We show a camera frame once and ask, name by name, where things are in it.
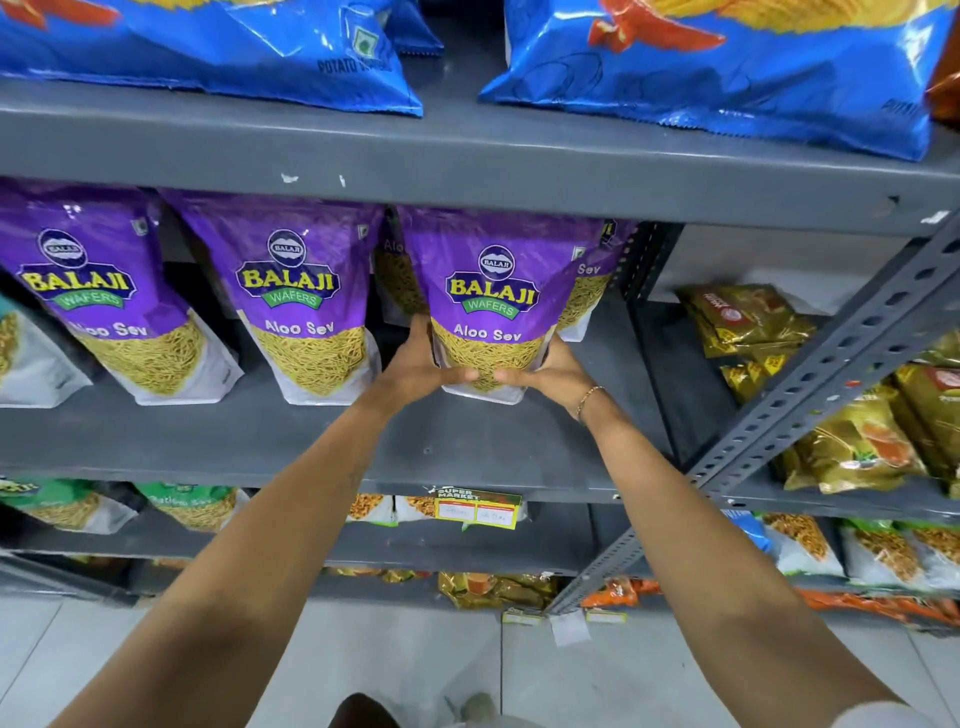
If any person's left hand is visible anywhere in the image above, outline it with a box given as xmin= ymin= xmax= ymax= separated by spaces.
xmin=372 ymin=315 xmax=482 ymax=431

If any person's right hand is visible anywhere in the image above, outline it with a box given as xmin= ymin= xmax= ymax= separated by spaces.
xmin=491 ymin=333 xmax=603 ymax=423

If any purple snack packet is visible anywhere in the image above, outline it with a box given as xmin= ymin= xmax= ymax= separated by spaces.
xmin=0 ymin=178 xmax=246 ymax=410
xmin=396 ymin=205 xmax=603 ymax=407
xmin=373 ymin=213 xmax=430 ymax=327
xmin=556 ymin=217 xmax=640 ymax=344
xmin=159 ymin=189 xmax=385 ymax=407

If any person's left forearm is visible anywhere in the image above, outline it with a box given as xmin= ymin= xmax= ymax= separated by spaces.
xmin=48 ymin=396 xmax=411 ymax=728

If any person's right forearm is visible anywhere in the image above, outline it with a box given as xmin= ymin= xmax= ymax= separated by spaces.
xmin=576 ymin=390 xmax=912 ymax=728

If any yellow green price label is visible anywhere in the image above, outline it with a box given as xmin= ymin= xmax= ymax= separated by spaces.
xmin=433 ymin=485 xmax=524 ymax=532

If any gold orange snack packet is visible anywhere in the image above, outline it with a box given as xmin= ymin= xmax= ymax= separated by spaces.
xmin=437 ymin=570 xmax=561 ymax=611

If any grey metal shelf rack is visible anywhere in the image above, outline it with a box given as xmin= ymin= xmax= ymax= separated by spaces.
xmin=0 ymin=15 xmax=960 ymax=612

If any white paper tag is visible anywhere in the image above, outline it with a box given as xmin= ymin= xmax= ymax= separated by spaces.
xmin=549 ymin=610 xmax=594 ymax=648

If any blue and white snack packet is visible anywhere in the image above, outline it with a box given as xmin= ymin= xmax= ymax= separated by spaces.
xmin=721 ymin=510 xmax=778 ymax=558

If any green and white snack packet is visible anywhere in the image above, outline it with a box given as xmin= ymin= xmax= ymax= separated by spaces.
xmin=0 ymin=478 xmax=141 ymax=536
xmin=133 ymin=483 xmax=250 ymax=534

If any white mixed snack packet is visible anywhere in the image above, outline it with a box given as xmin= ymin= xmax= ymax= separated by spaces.
xmin=900 ymin=522 xmax=960 ymax=591
xmin=757 ymin=512 xmax=846 ymax=579
xmin=838 ymin=519 xmax=925 ymax=588

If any person's grey shoe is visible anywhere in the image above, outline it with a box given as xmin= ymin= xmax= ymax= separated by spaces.
xmin=457 ymin=693 xmax=501 ymax=728

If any person's dark shoe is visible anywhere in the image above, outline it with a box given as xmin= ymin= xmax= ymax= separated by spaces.
xmin=333 ymin=693 xmax=404 ymax=728

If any small blue chips bag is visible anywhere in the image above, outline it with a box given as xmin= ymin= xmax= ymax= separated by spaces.
xmin=388 ymin=0 xmax=445 ymax=58

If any large blue chips bag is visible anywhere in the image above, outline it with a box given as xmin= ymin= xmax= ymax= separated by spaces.
xmin=478 ymin=0 xmax=945 ymax=163
xmin=0 ymin=0 xmax=426 ymax=119

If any teal and white snack packet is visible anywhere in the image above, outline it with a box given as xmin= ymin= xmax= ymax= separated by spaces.
xmin=0 ymin=294 xmax=94 ymax=411

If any white sleeve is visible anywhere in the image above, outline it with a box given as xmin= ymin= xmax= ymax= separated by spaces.
xmin=816 ymin=700 xmax=940 ymax=728

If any orange snack bag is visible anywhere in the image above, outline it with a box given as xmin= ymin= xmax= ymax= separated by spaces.
xmin=926 ymin=43 xmax=960 ymax=126

